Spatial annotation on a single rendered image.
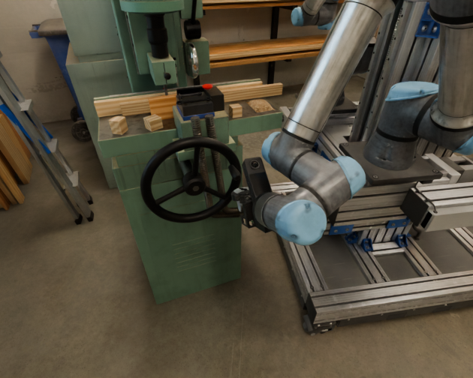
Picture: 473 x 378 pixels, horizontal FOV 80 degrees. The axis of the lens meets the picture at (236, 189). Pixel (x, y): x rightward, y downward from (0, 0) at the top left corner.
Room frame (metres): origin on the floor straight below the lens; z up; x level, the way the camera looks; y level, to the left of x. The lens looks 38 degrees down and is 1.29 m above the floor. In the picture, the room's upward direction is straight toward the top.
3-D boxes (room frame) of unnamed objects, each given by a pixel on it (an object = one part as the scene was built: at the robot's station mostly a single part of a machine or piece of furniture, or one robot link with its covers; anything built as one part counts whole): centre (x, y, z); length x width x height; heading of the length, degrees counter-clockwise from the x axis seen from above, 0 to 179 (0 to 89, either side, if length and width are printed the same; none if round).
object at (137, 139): (0.88, 0.14, 0.87); 0.61 x 0.30 x 0.06; 110
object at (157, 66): (0.98, 0.24, 1.03); 0.14 x 0.07 x 0.09; 20
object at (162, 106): (0.91, 0.17, 0.94); 0.23 x 0.02 x 0.07; 110
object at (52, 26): (2.66, 1.33, 0.48); 0.64 x 0.54 x 0.97; 116
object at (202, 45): (1.19, 0.16, 1.02); 0.09 x 0.07 x 0.12; 110
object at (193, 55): (1.12, 0.17, 1.02); 0.12 x 0.03 x 0.12; 20
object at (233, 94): (1.01, 0.10, 0.92); 0.60 x 0.02 x 0.04; 110
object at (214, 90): (0.80, 0.10, 0.99); 0.13 x 0.11 x 0.06; 110
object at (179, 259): (1.07, 0.28, 0.36); 0.58 x 0.45 x 0.71; 20
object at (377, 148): (0.77, -0.48, 0.87); 0.15 x 0.15 x 0.10
